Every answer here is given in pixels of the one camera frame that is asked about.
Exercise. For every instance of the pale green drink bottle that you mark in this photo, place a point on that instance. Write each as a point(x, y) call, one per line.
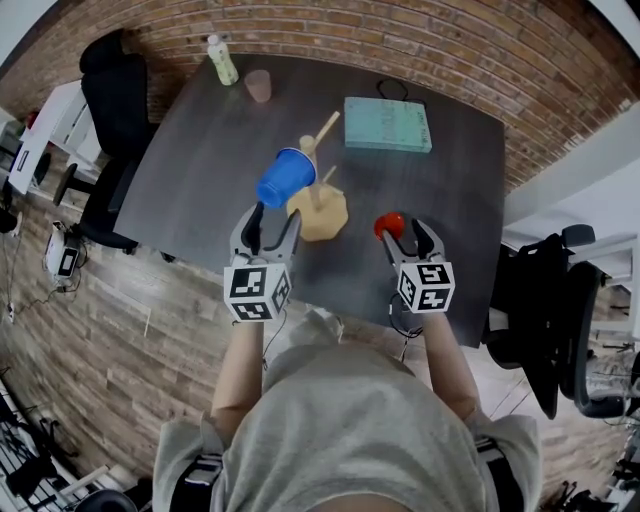
point(223, 60)

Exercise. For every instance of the white side table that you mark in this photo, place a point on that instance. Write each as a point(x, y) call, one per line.
point(50, 135)

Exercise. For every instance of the pink translucent cup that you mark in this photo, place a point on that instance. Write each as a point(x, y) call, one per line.
point(258, 86)

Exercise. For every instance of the teal rectangular box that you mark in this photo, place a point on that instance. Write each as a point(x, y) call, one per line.
point(387, 125)

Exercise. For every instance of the person's grey shirt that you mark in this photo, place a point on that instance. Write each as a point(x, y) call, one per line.
point(350, 435)

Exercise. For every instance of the person's left forearm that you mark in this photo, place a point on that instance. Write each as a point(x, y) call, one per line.
point(240, 380)

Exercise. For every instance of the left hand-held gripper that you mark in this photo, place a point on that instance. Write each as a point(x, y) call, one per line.
point(250, 290)

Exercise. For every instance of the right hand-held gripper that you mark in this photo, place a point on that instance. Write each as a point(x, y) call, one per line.
point(430, 287)

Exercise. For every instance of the blue plastic cup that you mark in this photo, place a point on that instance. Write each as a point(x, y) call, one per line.
point(287, 177)

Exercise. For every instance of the person's grey trouser leg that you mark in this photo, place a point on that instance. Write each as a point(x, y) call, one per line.
point(310, 340)

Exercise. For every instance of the wooden mug tree stand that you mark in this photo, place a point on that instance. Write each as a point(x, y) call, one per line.
point(325, 215)

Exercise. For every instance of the black equipment pile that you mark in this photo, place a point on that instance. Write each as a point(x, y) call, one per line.
point(22, 460)

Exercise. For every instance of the black office chair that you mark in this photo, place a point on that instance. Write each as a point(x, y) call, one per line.
point(117, 125)
point(545, 320)

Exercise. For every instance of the person's right forearm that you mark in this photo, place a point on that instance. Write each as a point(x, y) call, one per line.
point(450, 365)

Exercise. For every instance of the red plastic cup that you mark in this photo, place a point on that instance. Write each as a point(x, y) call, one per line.
point(391, 222)

